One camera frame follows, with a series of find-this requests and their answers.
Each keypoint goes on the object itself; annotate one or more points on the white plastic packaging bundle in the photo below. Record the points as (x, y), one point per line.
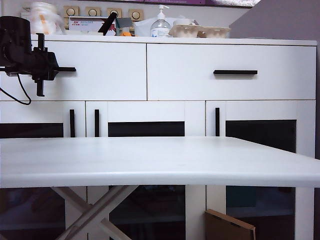
(46, 18)

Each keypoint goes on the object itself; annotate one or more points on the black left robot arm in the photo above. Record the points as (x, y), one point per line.
(15, 42)

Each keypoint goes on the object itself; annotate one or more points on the white cabinet drawer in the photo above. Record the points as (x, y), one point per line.
(187, 75)
(100, 75)

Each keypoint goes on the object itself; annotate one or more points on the grey card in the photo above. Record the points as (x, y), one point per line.
(124, 23)

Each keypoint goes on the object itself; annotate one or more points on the white wall box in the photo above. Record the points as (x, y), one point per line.
(25, 13)

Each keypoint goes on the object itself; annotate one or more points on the white table leg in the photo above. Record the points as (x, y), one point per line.
(116, 197)
(71, 200)

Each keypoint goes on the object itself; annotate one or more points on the brown cardboard piece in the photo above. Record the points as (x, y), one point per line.
(221, 227)

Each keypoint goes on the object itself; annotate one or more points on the white box with red print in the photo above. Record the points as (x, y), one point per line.
(85, 26)

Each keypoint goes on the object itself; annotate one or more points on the beige round wall dimmer switch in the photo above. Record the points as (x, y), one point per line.
(71, 11)
(113, 10)
(93, 11)
(136, 15)

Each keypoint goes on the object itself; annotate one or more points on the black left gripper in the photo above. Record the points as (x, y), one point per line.
(40, 63)

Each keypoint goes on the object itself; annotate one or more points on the white glass-panel cabinet door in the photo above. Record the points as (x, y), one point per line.
(37, 112)
(261, 110)
(146, 111)

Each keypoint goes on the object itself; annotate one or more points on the beige cardboard egg carton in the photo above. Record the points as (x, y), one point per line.
(216, 32)
(185, 31)

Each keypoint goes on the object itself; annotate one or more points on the white ceramic bowl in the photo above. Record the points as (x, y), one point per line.
(185, 23)

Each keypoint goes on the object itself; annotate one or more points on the black cylindrical tube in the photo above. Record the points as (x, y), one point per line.
(107, 23)

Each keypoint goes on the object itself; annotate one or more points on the small orange object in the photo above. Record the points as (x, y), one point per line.
(127, 33)

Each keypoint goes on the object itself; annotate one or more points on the white sideboard cabinet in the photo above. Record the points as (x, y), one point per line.
(250, 42)

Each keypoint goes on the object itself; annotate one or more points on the plain purple wall poster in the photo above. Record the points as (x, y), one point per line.
(175, 1)

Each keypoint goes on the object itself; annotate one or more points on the clear pump sanitizer bottle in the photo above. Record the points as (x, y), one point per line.
(160, 27)

